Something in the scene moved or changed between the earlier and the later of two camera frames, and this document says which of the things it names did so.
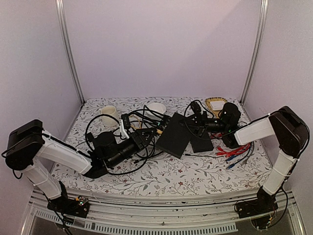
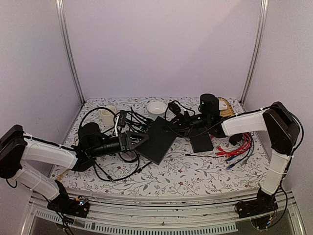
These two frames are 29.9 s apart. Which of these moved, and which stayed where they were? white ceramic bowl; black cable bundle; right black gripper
Moved: right black gripper; black cable bundle
Stayed: white ceramic bowl
